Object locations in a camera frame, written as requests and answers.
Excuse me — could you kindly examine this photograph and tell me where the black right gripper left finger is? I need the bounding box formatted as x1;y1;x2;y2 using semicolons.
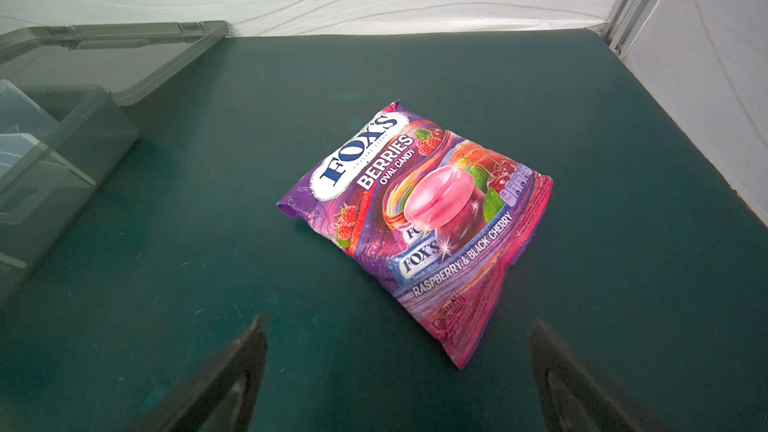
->
127;315;268;431

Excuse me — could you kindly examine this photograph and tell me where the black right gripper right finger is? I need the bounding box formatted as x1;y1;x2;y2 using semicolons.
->
530;320;660;431

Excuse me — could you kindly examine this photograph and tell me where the purple Fox's candy bag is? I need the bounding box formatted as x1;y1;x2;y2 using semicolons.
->
279;102;554;368

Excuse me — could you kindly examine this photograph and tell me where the grey plastic organizer box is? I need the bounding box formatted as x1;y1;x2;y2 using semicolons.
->
1;20;229;299

